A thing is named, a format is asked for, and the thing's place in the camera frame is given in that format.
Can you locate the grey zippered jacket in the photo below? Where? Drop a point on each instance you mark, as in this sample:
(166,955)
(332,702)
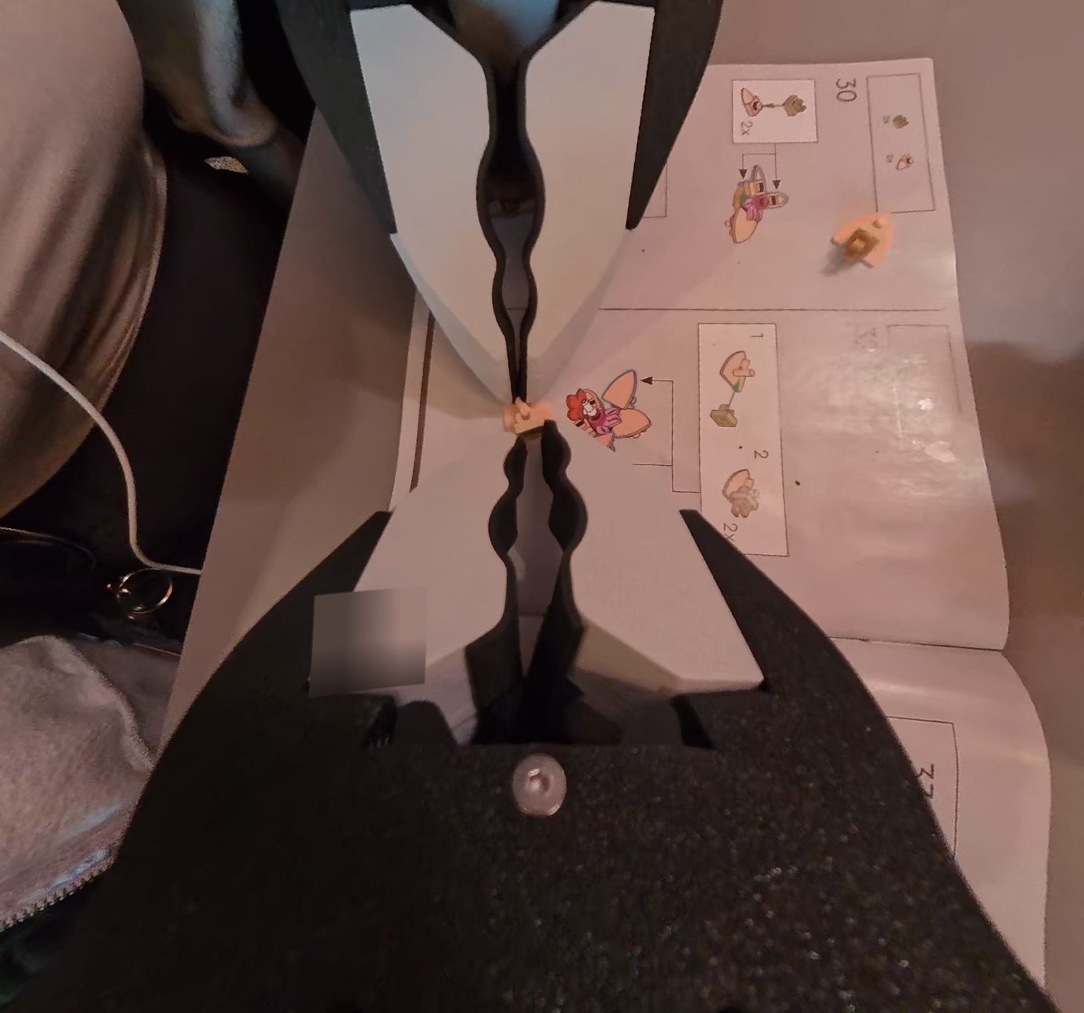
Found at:
(59,734)

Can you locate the small tan toy brick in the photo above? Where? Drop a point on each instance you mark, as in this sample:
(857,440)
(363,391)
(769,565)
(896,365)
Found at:
(527,419)

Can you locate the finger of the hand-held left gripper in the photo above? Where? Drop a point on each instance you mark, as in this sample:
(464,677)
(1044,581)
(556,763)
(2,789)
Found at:
(584,141)
(423,141)

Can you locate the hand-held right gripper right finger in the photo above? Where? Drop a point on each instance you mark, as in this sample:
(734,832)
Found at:
(652,590)

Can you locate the white instruction booklet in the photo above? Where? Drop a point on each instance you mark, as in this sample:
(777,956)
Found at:
(847,403)

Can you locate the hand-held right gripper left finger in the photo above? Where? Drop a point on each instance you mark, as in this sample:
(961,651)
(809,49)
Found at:
(440,539)

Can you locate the person's beige trousers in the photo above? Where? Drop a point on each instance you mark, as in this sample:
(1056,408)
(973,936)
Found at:
(59,183)

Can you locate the black bag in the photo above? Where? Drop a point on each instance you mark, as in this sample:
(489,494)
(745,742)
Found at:
(195,353)

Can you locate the cream toy brick petal piece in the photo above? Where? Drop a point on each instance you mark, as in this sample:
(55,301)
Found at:
(872,234)

